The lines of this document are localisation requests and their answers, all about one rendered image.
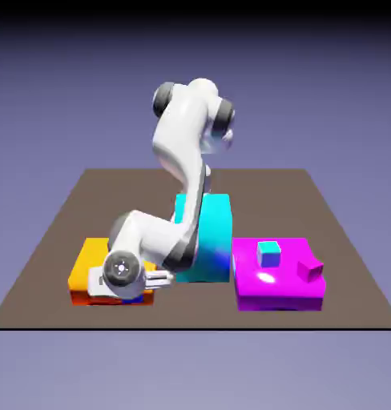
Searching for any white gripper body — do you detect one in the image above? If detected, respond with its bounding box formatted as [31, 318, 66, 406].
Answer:
[87, 266, 146, 301]

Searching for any small cyan cube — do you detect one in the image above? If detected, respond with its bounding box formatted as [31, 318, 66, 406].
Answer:
[256, 240, 283, 269]

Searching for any small magenta cube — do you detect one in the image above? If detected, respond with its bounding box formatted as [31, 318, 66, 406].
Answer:
[296, 257, 325, 283]

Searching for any large orange box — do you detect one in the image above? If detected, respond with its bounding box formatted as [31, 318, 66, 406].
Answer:
[67, 237, 159, 308]

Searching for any large cyan box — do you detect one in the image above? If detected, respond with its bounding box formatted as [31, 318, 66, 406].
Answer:
[174, 192, 232, 284]

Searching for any large magenta box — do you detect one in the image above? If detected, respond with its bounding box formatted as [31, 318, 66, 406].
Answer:
[232, 237, 327, 312]

